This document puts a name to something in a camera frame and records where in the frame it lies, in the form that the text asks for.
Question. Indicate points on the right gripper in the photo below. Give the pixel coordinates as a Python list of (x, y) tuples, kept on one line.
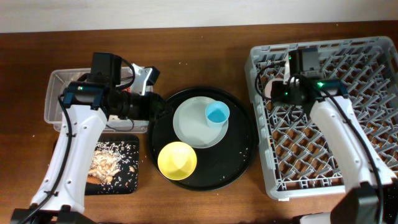
[(278, 97)]

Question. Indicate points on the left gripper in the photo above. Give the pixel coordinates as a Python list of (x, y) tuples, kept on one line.
[(151, 111)]

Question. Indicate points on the pink cup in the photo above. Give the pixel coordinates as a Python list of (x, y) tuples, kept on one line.
[(268, 89)]

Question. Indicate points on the yellow bowl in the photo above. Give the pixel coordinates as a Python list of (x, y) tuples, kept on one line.
[(177, 161)]

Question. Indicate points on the food scraps pile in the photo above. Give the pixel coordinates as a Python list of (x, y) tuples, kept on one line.
[(105, 165)]

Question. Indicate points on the orange carrot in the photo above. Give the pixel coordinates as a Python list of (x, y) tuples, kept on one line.
[(93, 180)]

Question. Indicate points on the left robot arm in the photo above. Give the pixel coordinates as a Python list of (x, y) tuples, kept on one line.
[(62, 193)]

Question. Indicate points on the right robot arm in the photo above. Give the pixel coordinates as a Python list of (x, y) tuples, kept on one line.
[(371, 187)]

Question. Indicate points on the grey dishwasher rack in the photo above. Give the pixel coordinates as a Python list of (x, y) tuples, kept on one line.
[(295, 158)]

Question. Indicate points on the light grey plate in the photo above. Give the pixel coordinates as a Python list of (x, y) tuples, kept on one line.
[(190, 123)]

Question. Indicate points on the blue cup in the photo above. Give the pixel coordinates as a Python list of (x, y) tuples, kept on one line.
[(216, 114)]

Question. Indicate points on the black rectangular tray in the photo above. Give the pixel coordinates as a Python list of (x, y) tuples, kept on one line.
[(125, 182)]

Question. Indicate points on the black round tray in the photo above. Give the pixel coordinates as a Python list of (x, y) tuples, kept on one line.
[(220, 165)]

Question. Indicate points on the clear plastic storage bin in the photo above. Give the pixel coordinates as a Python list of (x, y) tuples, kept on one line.
[(60, 79)]

